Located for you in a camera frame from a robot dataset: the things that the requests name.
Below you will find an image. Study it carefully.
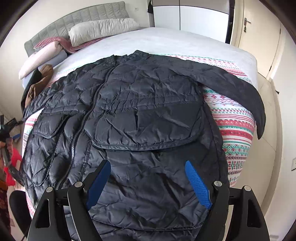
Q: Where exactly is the brown jacket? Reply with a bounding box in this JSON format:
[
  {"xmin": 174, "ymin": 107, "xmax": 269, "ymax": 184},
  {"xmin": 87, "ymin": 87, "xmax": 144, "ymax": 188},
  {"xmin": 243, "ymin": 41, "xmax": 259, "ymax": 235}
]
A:
[{"xmin": 25, "ymin": 64, "xmax": 54, "ymax": 108}]

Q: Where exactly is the white bed mattress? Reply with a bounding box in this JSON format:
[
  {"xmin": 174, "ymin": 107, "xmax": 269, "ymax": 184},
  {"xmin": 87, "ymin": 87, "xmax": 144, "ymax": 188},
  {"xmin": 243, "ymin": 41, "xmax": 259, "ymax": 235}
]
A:
[{"xmin": 51, "ymin": 28, "xmax": 258, "ymax": 87}]

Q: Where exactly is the black quilted puffer jacket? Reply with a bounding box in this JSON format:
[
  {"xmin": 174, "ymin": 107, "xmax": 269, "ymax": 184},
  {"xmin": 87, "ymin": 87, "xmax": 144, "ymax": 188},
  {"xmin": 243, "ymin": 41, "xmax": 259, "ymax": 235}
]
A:
[{"xmin": 18, "ymin": 49, "xmax": 266, "ymax": 241}]

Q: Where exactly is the grey padded headboard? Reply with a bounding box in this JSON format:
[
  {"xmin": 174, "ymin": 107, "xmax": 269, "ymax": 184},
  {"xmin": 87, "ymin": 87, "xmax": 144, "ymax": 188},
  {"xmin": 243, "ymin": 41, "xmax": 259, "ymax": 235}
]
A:
[{"xmin": 24, "ymin": 1, "xmax": 129, "ymax": 56}]

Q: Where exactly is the patterned red green bed cloth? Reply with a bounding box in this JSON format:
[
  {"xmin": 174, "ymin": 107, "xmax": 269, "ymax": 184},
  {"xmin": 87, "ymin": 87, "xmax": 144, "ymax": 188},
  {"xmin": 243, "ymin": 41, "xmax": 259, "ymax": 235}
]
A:
[{"xmin": 21, "ymin": 54, "xmax": 256, "ymax": 218}]

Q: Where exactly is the white grey wardrobe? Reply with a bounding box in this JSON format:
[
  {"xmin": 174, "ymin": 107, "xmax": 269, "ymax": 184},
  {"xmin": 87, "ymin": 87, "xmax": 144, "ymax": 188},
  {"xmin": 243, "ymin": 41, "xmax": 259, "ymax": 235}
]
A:
[{"xmin": 152, "ymin": 0, "xmax": 235, "ymax": 44}]

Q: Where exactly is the pink red folded blanket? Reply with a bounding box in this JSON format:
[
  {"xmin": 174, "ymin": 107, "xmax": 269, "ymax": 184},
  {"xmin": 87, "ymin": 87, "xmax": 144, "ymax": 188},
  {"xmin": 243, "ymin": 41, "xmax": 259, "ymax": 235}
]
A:
[{"xmin": 34, "ymin": 37, "xmax": 104, "ymax": 54}]

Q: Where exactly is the light pink pillow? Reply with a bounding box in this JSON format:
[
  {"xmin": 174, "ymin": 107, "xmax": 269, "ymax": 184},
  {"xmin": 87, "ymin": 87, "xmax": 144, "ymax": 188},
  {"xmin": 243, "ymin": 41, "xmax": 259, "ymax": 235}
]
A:
[{"xmin": 18, "ymin": 41, "xmax": 63, "ymax": 79}]

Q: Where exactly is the black garment beside brown jacket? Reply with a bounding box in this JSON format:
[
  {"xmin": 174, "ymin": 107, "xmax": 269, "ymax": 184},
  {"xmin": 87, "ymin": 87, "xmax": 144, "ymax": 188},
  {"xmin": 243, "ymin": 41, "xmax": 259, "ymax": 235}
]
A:
[{"xmin": 21, "ymin": 68, "xmax": 42, "ymax": 113}]

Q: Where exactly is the black bag on wardrobe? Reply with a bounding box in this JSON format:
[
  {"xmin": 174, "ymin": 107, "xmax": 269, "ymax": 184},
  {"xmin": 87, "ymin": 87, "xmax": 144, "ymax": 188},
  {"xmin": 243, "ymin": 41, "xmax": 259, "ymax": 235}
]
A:
[{"xmin": 147, "ymin": 0, "xmax": 154, "ymax": 15}]

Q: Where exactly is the door handle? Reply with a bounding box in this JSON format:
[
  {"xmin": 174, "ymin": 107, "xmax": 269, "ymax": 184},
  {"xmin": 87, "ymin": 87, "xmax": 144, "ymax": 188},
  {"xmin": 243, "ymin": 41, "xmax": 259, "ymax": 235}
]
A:
[{"xmin": 243, "ymin": 18, "xmax": 251, "ymax": 33}]

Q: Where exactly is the cream door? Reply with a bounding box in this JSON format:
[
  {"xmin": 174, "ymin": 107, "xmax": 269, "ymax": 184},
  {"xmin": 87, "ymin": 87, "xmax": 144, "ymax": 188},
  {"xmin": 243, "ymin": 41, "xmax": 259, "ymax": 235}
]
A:
[{"xmin": 239, "ymin": 0, "xmax": 280, "ymax": 77}]

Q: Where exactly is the lavender folded blanket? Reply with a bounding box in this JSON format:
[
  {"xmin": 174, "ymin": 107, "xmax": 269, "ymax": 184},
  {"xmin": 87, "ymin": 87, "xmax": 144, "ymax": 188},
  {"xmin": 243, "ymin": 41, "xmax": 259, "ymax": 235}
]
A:
[{"xmin": 21, "ymin": 49, "xmax": 68, "ymax": 88}]

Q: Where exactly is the beige pillow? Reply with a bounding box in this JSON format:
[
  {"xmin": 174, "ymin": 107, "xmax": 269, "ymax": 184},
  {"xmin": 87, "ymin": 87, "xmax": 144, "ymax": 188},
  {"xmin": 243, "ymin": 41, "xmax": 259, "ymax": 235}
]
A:
[{"xmin": 69, "ymin": 18, "xmax": 140, "ymax": 47}]

